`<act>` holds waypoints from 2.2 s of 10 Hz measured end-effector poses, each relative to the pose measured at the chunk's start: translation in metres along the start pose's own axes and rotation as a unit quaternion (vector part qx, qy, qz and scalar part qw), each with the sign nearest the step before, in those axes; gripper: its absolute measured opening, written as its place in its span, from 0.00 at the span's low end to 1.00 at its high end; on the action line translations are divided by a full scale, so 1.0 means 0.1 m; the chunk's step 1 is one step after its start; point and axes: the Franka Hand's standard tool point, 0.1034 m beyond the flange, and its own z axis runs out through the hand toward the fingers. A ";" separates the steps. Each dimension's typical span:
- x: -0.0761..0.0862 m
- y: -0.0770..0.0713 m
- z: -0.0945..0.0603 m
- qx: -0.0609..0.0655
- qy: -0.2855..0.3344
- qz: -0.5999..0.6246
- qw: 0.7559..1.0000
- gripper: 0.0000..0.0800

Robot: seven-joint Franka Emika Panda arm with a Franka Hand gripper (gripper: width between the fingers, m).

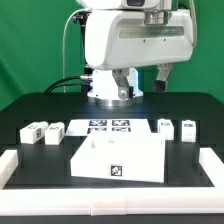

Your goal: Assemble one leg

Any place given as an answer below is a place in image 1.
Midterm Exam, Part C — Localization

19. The white sheet with markers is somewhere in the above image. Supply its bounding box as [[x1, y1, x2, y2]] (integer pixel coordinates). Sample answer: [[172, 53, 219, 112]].
[[66, 119, 151, 136]]

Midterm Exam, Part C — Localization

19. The white square table top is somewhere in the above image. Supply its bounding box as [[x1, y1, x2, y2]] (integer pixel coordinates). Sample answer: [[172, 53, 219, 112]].
[[70, 131, 165, 183]]

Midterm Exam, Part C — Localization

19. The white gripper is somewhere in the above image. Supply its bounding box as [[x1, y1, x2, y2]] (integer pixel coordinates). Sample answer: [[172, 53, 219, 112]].
[[85, 10, 193, 100]]

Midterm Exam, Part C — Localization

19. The white U-shaped obstacle frame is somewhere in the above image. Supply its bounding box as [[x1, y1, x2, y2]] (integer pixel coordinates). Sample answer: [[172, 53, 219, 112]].
[[0, 148, 224, 216]]

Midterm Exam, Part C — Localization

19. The black camera on stand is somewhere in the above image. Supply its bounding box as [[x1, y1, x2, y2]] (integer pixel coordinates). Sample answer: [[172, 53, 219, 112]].
[[72, 11, 92, 75]]

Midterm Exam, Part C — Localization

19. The white thin cable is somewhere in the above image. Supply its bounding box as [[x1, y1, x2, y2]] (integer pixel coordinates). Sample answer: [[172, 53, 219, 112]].
[[61, 8, 91, 94]]

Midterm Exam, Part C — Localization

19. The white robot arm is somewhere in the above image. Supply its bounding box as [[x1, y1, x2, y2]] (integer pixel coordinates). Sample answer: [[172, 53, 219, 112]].
[[76, 0, 197, 106]]

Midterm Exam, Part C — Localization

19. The black cable bundle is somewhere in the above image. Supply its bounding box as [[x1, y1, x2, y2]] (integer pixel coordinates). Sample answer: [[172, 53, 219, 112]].
[[43, 75, 90, 94]]

